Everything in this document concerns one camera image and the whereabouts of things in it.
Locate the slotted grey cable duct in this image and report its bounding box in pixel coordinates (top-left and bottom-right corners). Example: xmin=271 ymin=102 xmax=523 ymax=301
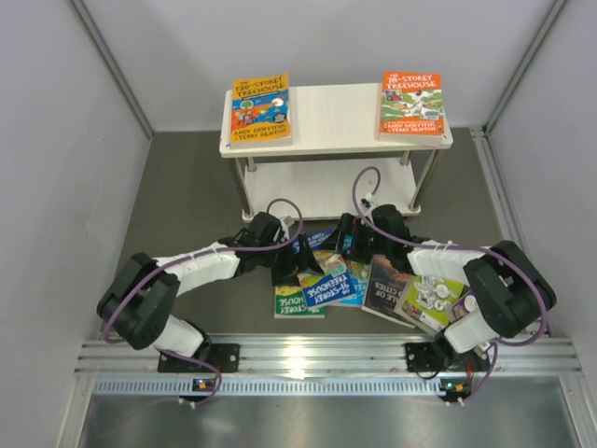
xmin=93 ymin=377 xmax=468 ymax=397

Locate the green 104-storey treehouse book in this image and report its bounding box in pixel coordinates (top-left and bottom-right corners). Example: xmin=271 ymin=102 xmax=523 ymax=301
xmin=273 ymin=276 xmax=326 ymax=319

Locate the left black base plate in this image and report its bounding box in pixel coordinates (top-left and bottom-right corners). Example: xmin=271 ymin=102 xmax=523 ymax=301
xmin=158 ymin=343 xmax=240 ymax=373

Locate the dark tale of cities book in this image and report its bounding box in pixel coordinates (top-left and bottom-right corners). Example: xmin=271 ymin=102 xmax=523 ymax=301
xmin=361 ymin=255 xmax=415 ymax=329

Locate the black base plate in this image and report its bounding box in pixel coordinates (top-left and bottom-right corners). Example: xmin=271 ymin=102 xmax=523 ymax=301
xmin=404 ymin=341 xmax=490 ymax=378
xmin=158 ymin=343 xmax=240 ymax=373

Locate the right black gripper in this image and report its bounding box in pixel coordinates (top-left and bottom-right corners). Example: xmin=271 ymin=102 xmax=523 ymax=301
xmin=320 ymin=215 xmax=392 ymax=266

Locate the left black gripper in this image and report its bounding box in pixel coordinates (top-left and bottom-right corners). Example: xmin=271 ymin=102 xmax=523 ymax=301
xmin=258 ymin=233 xmax=323 ymax=287

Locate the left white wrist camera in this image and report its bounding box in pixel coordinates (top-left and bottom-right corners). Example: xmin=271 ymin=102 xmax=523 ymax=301
xmin=280 ymin=216 xmax=296 ymax=230

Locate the lime green cartoon book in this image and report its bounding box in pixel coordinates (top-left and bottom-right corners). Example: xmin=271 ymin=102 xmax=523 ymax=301
xmin=395 ymin=275 xmax=469 ymax=336

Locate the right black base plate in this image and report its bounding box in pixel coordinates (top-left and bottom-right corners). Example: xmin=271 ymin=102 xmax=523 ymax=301
xmin=404 ymin=341 xmax=490 ymax=378

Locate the light blue storey treehouse book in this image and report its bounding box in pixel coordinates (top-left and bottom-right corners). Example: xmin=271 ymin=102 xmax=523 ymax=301
xmin=340 ymin=259 xmax=370 ymax=308

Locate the orange 78-storey treehouse book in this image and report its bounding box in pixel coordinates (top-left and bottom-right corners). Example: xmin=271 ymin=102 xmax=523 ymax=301
xmin=375 ymin=71 xmax=447 ymax=144

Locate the blue 91-storey treehouse book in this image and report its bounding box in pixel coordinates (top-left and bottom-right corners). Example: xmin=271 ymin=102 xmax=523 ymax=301
xmin=298 ymin=230 xmax=357 ymax=310

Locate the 130-storey treehouse book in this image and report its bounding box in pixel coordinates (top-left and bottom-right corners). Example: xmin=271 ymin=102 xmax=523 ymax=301
xmin=228 ymin=72 xmax=293 ymax=149

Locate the aluminium mounting rail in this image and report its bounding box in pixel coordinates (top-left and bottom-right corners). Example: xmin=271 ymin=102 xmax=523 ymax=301
xmin=75 ymin=334 xmax=582 ymax=379

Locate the purple cartoon book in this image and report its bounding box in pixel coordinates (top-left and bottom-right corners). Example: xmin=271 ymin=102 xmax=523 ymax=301
xmin=451 ymin=290 xmax=479 ymax=322

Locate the white two-tier wooden shelf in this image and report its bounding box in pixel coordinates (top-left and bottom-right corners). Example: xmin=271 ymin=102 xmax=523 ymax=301
xmin=219 ymin=83 xmax=453 ymax=221

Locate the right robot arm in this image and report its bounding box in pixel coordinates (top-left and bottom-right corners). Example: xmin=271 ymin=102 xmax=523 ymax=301
xmin=322 ymin=205 xmax=557 ymax=371

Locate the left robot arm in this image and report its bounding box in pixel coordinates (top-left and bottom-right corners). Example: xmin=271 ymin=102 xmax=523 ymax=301
xmin=96 ymin=212 xmax=322 ymax=371

